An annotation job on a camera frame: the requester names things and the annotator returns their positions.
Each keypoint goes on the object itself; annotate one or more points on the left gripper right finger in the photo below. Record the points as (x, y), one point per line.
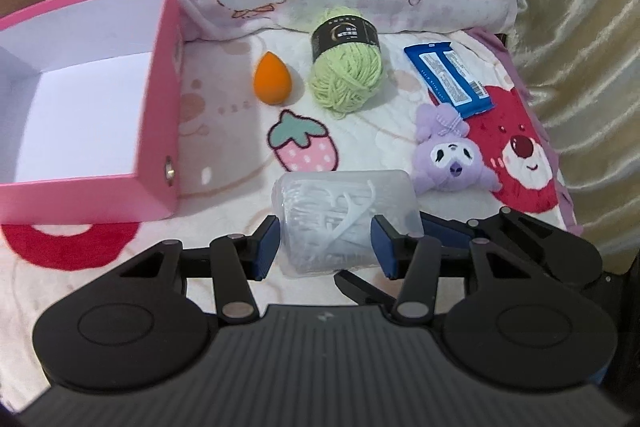
(394, 251)

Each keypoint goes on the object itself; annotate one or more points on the green yarn ball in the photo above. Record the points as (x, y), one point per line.
(347, 64)

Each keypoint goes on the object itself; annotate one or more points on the blue wet wipes pack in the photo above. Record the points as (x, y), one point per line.
(448, 79)

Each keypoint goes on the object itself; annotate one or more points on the clear floss pick box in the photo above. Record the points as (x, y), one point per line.
(326, 217)

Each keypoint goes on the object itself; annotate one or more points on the orange makeup sponge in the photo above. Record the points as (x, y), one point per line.
(272, 83)

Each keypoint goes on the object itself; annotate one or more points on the gold satin curtain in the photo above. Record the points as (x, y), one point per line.
(579, 60)

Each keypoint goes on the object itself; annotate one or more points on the purple plush toy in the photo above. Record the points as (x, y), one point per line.
(445, 159)

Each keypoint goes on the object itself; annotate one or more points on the pink storage box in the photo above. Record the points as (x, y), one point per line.
(90, 112)

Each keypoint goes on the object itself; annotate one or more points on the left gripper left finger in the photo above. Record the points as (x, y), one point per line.
(255, 252)

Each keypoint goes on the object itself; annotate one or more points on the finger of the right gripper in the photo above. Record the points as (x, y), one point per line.
(451, 234)

